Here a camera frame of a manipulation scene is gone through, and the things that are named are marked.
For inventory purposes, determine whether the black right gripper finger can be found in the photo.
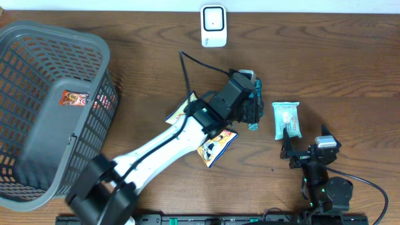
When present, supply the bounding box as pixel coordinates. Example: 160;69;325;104
321;124;341;148
280;128;294;159

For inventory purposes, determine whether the teal mouthwash bottle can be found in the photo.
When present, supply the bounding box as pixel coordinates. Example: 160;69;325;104
248;78;264;131

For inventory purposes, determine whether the pale green wipes pack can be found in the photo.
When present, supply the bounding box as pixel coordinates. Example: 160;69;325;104
272;102;302;140

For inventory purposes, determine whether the yellow snack bag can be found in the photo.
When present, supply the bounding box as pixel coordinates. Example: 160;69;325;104
162;91;238;168

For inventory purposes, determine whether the red brown snack packet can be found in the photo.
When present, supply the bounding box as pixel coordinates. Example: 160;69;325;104
59;90;89;107

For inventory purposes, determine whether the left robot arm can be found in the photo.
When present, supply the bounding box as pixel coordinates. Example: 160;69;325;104
66;70;263;224

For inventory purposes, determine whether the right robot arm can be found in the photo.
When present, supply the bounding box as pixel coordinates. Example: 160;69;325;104
280;125;354;224

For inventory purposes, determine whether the white barcode scanner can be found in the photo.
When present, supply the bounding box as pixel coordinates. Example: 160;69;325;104
200;4;228;48

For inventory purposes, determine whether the grey plastic shopping basket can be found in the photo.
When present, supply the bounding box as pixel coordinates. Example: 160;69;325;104
1;21;118;211

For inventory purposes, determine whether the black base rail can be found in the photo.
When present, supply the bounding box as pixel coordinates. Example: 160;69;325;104
55;214;369;225

